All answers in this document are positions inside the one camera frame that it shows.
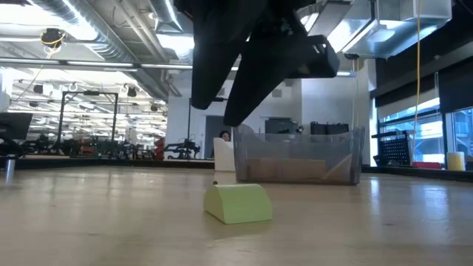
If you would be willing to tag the dark door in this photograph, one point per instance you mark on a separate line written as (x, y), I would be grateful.
(212, 127)

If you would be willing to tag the white plastic bin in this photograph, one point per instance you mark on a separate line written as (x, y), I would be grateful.
(223, 157)

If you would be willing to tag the black background robot arm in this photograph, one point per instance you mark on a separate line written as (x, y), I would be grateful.
(183, 147)

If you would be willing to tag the rectangular metal ventilation duct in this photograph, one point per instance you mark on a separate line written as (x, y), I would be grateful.
(369, 29)

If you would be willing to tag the black ceiling camera fixture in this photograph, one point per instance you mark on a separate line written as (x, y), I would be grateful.
(52, 37)

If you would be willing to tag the silver metal post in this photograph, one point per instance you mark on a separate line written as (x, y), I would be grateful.
(10, 170)

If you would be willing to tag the person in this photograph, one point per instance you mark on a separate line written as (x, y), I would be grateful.
(224, 136)

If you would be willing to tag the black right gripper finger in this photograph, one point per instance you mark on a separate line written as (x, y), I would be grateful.
(258, 85)
(214, 66)

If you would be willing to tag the black monitor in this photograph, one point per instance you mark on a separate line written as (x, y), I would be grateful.
(15, 125)

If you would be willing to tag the black cabinet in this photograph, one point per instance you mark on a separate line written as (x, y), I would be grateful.
(281, 126)

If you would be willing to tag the yellow foam cylinder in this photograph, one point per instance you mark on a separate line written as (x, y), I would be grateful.
(455, 161)

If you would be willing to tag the black perforated panel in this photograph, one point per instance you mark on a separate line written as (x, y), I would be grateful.
(395, 151)

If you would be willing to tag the green half-cylinder block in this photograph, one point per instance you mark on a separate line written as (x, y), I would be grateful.
(240, 205)

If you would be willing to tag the long orange wooden block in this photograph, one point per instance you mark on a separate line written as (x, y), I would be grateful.
(260, 170)

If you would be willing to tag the small orange wooden cube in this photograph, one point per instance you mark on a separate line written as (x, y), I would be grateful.
(284, 170)

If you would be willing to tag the long ceiling light bar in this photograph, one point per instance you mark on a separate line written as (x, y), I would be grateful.
(111, 66)

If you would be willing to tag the black equipment boxes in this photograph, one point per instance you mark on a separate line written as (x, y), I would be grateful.
(329, 128)

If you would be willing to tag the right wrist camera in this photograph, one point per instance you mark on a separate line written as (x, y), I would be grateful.
(321, 61)

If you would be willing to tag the red equipment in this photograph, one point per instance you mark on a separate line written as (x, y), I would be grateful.
(159, 147)

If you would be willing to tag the grey translucent plastic bin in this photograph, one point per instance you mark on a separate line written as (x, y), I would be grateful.
(295, 147)

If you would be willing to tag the red box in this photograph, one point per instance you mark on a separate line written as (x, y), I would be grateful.
(426, 165)

